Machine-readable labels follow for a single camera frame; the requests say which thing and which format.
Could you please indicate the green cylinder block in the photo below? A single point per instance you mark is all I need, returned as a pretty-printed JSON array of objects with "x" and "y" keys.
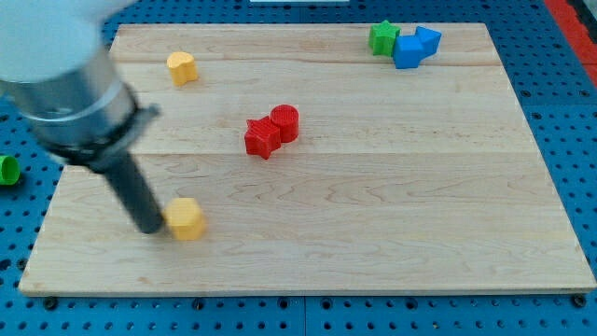
[{"x": 10, "y": 171}]

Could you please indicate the yellow hexagon block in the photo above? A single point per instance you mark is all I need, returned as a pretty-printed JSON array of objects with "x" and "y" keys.
[{"x": 185, "y": 219}]

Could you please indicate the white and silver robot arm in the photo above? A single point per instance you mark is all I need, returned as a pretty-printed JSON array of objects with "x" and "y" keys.
[{"x": 56, "y": 70}]

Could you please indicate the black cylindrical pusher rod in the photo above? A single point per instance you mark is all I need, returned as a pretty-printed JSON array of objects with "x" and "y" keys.
[{"x": 126, "y": 180}]

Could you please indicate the green star block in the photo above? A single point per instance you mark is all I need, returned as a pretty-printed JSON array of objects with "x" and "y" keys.
[{"x": 382, "y": 38}]

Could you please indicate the red star block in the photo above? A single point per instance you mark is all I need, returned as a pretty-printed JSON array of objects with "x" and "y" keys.
[{"x": 262, "y": 137}]

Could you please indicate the wooden board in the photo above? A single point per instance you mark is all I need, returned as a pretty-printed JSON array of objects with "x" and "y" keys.
[{"x": 425, "y": 181}]

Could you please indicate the blue cube block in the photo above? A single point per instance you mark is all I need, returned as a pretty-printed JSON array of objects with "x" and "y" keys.
[{"x": 408, "y": 52}]

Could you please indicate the red cylinder block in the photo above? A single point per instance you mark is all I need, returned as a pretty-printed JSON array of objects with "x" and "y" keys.
[{"x": 286, "y": 118}]

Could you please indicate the yellow heart block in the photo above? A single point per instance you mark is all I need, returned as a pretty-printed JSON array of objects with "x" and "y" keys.
[{"x": 182, "y": 68}]

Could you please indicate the blue triangle block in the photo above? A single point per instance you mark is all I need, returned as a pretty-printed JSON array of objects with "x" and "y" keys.
[{"x": 429, "y": 39}]

